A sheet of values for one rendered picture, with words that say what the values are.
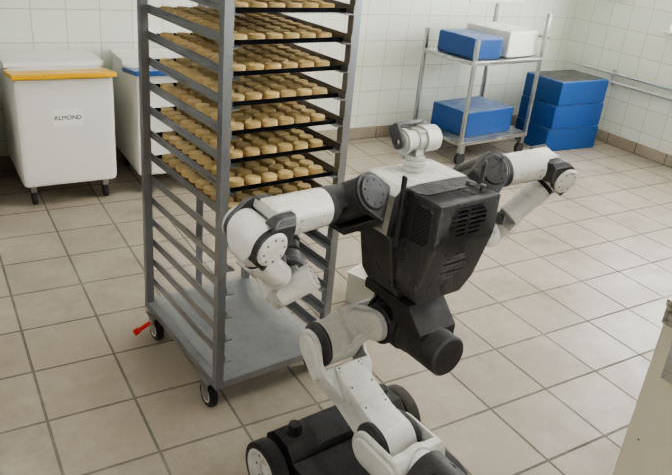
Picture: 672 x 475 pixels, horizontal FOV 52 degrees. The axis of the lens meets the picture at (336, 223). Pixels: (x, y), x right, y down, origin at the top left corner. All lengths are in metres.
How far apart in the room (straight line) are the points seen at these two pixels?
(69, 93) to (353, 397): 2.58
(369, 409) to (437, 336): 0.42
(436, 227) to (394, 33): 4.18
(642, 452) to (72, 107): 3.24
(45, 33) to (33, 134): 0.81
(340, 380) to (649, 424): 0.86
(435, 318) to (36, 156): 2.84
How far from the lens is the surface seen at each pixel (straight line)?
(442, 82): 6.08
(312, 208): 1.46
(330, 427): 2.27
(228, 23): 1.99
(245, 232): 1.39
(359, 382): 2.13
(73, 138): 4.14
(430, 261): 1.61
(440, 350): 1.75
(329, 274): 2.52
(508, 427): 2.73
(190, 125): 2.43
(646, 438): 2.06
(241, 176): 2.26
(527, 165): 1.94
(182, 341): 2.70
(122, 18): 4.74
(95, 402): 2.69
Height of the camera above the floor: 1.68
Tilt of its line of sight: 24 degrees down
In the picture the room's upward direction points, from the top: 6 degrees clockwise
